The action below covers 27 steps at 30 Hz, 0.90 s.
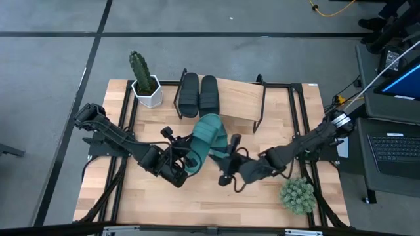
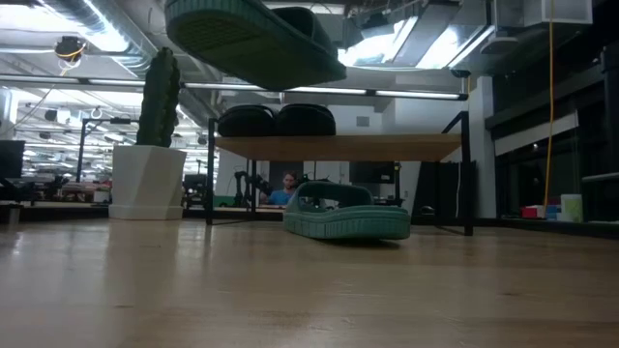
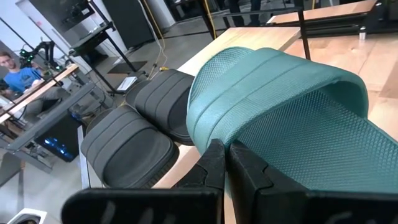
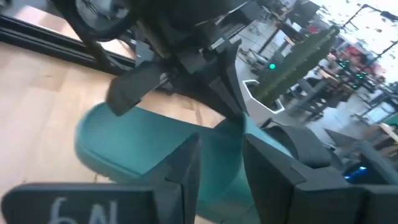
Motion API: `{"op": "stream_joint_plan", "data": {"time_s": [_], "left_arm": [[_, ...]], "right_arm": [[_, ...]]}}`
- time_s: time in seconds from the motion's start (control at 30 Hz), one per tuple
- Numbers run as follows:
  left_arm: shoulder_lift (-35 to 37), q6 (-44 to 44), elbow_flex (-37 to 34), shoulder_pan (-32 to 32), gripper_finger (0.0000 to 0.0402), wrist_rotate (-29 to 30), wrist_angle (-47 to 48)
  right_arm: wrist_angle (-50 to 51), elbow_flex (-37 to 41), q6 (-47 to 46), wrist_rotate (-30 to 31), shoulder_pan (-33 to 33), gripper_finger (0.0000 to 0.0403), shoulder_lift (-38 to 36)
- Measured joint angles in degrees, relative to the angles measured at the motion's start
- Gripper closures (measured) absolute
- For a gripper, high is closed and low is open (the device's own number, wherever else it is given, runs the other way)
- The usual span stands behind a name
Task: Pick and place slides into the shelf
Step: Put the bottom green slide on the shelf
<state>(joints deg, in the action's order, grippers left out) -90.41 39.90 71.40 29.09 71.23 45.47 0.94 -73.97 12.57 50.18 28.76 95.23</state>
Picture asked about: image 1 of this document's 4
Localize person's leg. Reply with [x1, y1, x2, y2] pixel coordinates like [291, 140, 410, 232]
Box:
[360, 0, 420, 55]

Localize white cable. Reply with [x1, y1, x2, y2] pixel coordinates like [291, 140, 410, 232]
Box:
[341, 39, 420, 114]

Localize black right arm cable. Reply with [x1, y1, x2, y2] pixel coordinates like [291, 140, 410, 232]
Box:
[230, 174, 248, 195]

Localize grey chair leg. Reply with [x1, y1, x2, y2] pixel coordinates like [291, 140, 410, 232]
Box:
[0, 143, 26, 158]

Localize black metal table frame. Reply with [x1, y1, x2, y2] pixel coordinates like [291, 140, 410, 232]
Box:
[72, 79, 351, 230]

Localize person's shoe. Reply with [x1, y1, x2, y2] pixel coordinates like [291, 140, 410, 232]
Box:
[357, 17, 389, 32]

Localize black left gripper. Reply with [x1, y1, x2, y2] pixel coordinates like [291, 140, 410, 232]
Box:
[159, 125, 198, 189]

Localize yellow cable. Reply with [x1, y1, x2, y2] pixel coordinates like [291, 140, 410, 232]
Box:
[308, 0, 357, 18]

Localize green cactus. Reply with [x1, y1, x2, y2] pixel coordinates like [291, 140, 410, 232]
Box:
[128, 50, 158, 96]

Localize green rubber slide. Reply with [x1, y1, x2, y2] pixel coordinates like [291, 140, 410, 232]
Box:
[184, 112, 228, 175]
[209, 126, 232, 161]

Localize small pale green succulent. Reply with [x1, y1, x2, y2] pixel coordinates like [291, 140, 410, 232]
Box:
[279, 176, 318, 216]

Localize wooden shelf with black frame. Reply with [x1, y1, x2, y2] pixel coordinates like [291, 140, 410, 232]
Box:
[173, 68, 268, 134]

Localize black laptop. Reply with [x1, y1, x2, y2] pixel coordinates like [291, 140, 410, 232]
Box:
[367, 132, 420, 181]

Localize silver bracket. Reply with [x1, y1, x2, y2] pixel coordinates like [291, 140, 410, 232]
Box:
[102, 225, 141, 236]
[283, 228, 324, 236]

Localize laptop computer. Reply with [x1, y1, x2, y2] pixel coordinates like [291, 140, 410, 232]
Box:
[355, 41, 420, 205]

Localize black power adapter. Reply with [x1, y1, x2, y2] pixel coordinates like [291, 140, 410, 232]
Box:
[377, 45, 404, 76]

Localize black rig crossbar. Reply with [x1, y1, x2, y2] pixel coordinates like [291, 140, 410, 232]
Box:
[0, 222, 420, 236]

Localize black rubber slide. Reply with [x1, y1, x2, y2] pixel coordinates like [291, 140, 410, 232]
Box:
[198, 75, 221, 119]
[177, 72, 201, 119]

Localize computer monitor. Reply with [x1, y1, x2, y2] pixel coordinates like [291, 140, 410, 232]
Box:
[373, 54, 420, 102]

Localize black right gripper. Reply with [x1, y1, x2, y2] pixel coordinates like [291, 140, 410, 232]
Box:
[217, 133, 251, 187]

